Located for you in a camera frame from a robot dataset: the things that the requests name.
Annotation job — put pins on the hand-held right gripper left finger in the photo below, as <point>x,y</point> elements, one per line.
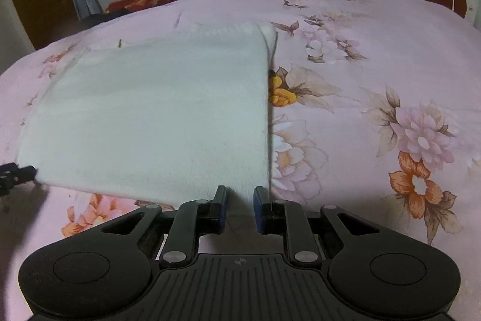
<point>224,210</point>

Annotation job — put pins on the pink floral bed sheet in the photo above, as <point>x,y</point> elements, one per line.
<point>357,61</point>

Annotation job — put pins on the white knit sweater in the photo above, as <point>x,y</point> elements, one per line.
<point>150,110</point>

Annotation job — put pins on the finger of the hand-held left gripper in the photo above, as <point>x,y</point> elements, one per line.
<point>20,174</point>

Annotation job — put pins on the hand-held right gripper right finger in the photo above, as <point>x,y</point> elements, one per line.
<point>257,210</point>

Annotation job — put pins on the black cloth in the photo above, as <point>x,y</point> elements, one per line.
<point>99,19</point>

